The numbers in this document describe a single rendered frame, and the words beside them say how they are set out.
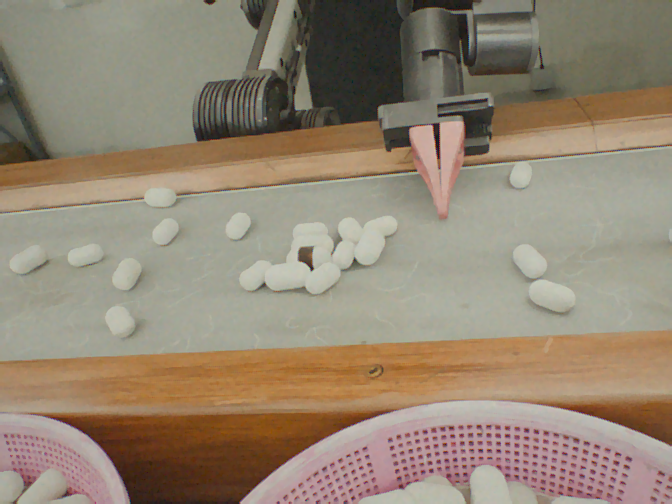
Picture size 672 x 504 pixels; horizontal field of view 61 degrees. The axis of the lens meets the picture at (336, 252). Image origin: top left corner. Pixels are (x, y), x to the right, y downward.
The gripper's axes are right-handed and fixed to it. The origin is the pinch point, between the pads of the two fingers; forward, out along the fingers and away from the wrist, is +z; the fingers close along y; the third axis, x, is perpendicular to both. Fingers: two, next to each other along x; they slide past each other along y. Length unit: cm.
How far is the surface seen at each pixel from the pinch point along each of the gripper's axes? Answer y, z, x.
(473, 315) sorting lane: 1.6, 11.4, -7.1
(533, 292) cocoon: 5.7, 10.2, -7.8
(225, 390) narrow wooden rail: -13.5, 16.8, -14.7
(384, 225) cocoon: -5.1, 1.6, -1.0
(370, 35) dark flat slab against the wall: -24, -141, 144
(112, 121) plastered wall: -149, -127, 161
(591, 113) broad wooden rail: 16.4, -13.7, 10.0
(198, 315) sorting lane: -19.7, 10.0, -6.0
